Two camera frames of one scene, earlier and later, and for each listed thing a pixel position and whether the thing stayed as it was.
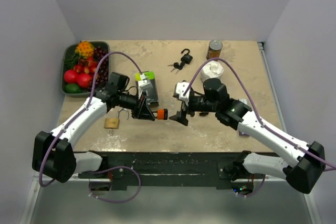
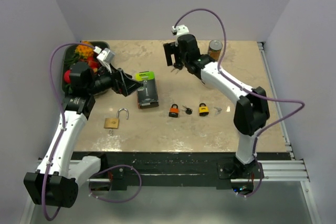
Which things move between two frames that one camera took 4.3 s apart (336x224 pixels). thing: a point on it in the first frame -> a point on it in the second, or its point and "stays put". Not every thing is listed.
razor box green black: [153, 99] stays put
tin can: [214, 49] stays put
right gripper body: [182, 113] -> [172, 49]
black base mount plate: [135, 170] stays put
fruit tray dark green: [80, 61] stays put
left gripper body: [137, 110] -> [117, 86]
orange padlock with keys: [162, 114] -> [174, 110]
